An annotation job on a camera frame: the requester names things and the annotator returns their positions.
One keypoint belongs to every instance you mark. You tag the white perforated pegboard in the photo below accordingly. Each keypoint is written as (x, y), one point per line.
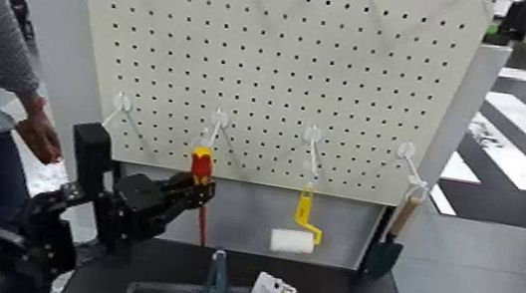
(276, 65)

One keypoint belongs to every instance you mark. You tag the white pegboard hook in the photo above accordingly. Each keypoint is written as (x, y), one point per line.
(120, 102)
(219, 119)
(406, 150)
(312, 135)

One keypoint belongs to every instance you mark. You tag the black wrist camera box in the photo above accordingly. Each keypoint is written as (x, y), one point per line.
(91, 155)

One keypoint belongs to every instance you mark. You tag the white backing panel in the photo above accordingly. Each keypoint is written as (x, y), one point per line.
(60, 57)

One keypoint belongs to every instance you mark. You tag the person's bare hand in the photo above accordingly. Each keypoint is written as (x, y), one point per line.
(39, 136)

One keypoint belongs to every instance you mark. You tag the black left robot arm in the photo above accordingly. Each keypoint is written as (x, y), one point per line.
(37, 233)

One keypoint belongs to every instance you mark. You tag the red yellow screwdriver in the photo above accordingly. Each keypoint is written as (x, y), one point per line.
(201, 164)

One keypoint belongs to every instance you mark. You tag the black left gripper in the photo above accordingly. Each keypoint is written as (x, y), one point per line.
(140, 202)

